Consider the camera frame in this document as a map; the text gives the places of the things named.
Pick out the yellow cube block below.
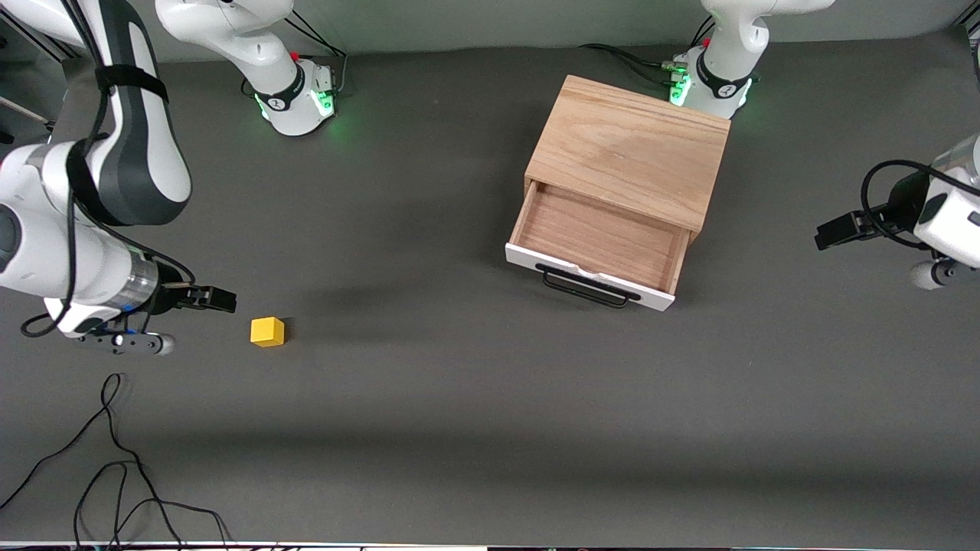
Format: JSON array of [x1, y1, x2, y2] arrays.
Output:
[[250, 317, 286, 348]]

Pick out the black metal drawer handle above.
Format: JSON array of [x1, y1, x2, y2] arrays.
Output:
[[534, 263, 642, 309]]

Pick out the wooden drawer with white front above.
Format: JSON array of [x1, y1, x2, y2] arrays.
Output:
[[505, 181, 692, 312]]

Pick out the light wooden drawer cabinet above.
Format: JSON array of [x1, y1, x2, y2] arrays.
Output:
[[524, 74, 732, 242]]

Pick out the light grey metal bar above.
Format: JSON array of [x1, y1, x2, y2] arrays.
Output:
[[0, 98, 54, 127]]

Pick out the dark grey table mat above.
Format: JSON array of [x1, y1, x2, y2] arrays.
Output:
[[0, 31, 980, 546]]

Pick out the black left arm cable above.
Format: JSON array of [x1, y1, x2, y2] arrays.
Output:
[[861, 159, 980, 249]]

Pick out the thin black loose cable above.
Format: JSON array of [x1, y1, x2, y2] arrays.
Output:
[[0, 373, 230, 550]]

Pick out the black right arm base cables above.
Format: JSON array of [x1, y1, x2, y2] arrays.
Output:
[[241, 11, 349, 100]]

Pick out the black arm base cables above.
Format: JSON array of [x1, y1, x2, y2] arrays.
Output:
[[241, 11, 349, 100], [578, 15, 717, 89]]

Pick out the black left arm base cables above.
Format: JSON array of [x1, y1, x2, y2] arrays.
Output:
[[578, 15, 717, 89]]

